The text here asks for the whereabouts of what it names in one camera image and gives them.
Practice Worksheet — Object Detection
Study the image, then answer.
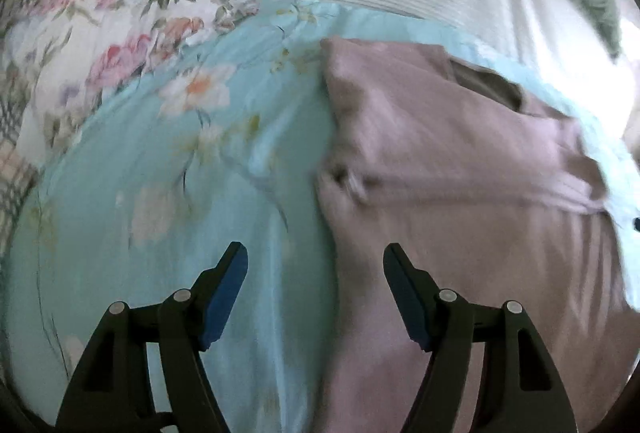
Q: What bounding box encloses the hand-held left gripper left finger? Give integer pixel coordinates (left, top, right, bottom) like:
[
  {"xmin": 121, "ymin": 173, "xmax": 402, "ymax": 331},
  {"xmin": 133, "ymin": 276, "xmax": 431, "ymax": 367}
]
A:
[{"xmin": 55, "ymin": 241, "xmax": 249, "ymax": 433}]

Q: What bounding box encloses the floral white pillow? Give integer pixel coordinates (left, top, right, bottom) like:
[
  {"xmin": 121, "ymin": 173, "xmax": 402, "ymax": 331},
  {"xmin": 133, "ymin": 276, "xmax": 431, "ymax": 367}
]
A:
[{"xmin": 0, "ymin": 0, "xmax": 261, "ymax": 164}]

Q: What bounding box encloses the light blue floral bedsheet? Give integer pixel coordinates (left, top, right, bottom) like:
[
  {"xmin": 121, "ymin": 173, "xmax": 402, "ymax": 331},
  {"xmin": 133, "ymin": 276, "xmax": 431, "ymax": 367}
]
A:
[{"xmin": 5, "ymin": 0, "xmax": 640, "ymax": 433}]

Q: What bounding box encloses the mauve knit garment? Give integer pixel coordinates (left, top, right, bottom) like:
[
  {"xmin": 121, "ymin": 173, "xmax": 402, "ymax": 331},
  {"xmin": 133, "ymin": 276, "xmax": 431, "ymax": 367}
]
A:
[{"xmin": 315, "ymin": 37, "xmax": 635, "ymax": 433}]

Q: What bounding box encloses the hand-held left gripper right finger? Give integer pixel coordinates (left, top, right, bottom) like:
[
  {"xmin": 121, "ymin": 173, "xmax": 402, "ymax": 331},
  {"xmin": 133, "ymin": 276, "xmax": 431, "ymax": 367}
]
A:
[{"xmin": 383, "ymin": 243, "xmax": 577, "ymax": 433}]

